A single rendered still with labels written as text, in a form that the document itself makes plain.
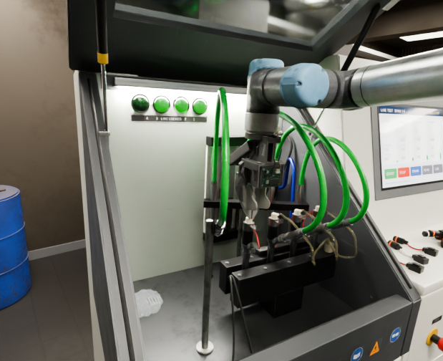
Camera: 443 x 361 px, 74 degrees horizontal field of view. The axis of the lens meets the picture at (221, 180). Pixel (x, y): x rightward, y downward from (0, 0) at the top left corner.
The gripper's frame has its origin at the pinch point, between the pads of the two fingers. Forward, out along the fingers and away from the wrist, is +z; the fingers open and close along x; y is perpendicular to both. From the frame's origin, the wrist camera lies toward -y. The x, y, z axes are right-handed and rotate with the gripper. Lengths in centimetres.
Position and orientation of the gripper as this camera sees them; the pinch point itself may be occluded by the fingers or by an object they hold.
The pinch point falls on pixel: (249, 213)
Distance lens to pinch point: 74.0
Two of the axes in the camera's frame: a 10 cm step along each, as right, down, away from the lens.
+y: 4.7, 2.4, -8.5
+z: -0.5, 9.7, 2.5
